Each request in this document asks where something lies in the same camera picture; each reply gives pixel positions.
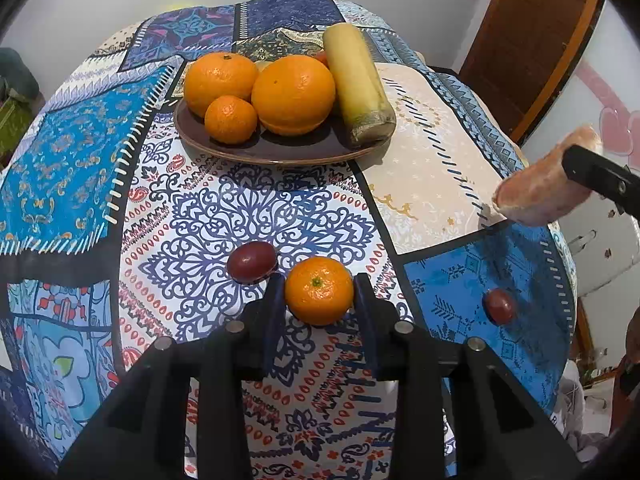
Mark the blue patchwork tablecloth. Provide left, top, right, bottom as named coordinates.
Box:
left=0, top=0, right=578, bottom=480

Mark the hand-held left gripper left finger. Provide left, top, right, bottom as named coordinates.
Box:
left=57, top=272, right=288, bottom=480

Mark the small tangerine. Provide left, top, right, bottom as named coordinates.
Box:
left=284, top=256, right=355, bottom=327
left=204, top=95, right=259, bottom=145

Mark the large orange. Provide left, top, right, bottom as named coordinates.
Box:
left=251, top=55, right=337, bottom=136
left=183, top=52, right=260, bottom=118

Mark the brown wooden door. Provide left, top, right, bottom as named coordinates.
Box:
left=459, top=0, right=603, bottom=143

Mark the grey plush toy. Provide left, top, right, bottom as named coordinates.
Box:
left=0, top=47, right=41, bottom=103

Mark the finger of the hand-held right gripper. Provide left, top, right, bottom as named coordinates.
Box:
left=561, top=144, right=640, bottom=218

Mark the white heart-print sliding door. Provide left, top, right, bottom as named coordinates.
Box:
left=520, top=0, right=640, bottom=196

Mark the dark red grape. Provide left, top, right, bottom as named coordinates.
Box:
left=482, top=288, right=517, bottom=326
left=226, top=241, right=278, bottom=283

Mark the green cardboard box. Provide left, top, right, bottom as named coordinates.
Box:
left=0, top=97, right=36, bottom=161

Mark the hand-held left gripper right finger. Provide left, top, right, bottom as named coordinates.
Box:
left=352, top=272, right=583, bottom=480

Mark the dark purple plate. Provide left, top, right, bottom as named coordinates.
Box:
left=173, top=57, right=391, bottom=166

